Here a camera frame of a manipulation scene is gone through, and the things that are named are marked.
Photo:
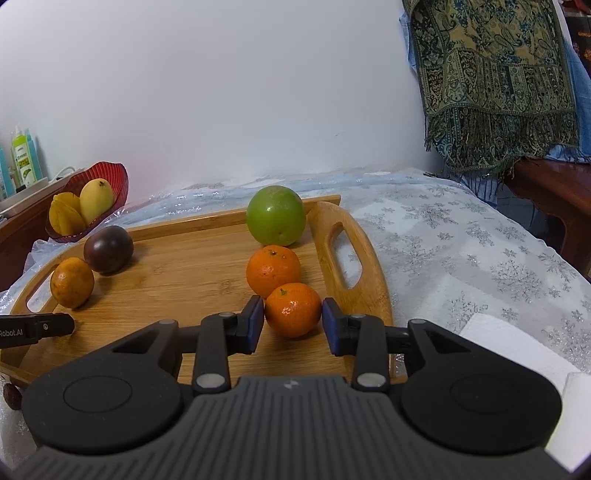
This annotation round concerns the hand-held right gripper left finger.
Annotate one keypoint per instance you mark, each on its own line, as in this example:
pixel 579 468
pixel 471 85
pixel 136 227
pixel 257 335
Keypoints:
pixel 251 325

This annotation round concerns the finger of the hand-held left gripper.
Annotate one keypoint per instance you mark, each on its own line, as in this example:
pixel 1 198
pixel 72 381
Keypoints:
pixel 55 325

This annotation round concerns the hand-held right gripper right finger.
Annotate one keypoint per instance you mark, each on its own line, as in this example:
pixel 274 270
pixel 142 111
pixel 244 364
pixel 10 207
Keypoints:
pixel 330 325

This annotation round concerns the small orange mandarin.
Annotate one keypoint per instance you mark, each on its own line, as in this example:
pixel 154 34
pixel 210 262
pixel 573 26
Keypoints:
pixel 293 310
pixel 272 272

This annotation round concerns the yellowish mottled orange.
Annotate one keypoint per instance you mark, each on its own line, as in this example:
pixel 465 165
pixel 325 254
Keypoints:
pixel 71 282

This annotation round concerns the wooden serving tray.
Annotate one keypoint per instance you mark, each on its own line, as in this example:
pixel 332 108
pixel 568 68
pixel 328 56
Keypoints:
pixel 184 272

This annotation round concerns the dark purple round fruit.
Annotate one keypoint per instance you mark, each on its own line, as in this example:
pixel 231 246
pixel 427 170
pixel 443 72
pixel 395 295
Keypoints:
pixel 108 249

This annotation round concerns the large green citrus fruit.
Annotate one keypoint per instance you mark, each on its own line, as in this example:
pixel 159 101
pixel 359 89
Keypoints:
pixel 276 216

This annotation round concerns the dried red date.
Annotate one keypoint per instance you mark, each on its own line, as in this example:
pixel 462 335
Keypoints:
pixel 12 397

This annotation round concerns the carved wooden cabinet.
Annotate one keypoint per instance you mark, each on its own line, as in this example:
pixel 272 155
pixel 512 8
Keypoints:
pixel 21 240

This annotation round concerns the yellow starfruit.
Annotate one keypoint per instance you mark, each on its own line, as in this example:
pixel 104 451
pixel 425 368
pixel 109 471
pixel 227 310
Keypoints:
pixel 67 214

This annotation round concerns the yellow mango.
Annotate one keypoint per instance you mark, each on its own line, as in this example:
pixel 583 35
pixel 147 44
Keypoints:
pixel 96 201

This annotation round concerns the white plastic tray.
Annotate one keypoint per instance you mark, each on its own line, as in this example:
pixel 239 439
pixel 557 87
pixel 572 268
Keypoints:
pixel 32 191

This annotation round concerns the white snowflake tablecloth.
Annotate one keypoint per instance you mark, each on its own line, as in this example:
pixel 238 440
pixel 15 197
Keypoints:
pixel 438 240

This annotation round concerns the teal spray bottle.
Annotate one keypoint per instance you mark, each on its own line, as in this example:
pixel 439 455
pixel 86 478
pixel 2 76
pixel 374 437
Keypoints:
pixel 5 175
pixel 30 147

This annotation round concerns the red glass fruit bowl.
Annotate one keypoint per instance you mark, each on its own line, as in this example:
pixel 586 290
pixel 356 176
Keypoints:
pixel 115 180

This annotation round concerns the green and white bottle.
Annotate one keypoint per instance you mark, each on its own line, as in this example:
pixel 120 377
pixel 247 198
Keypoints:
pixel 22 159

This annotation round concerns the white towel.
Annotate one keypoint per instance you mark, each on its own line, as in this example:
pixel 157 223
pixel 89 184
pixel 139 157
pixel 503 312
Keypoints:
pixel 508 350

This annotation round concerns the light blue striped cloth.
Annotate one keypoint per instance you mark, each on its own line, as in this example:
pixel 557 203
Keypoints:
pixel 485 189

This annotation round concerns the dark wooden chair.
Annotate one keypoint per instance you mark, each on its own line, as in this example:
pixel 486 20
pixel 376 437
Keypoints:
pixel 554 203

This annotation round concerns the green paisley fringed shawl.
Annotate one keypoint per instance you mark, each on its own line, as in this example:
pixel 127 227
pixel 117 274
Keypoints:
pixel 489 78

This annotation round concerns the blue garment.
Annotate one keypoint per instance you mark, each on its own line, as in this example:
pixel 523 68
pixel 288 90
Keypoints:
pixel 579 92

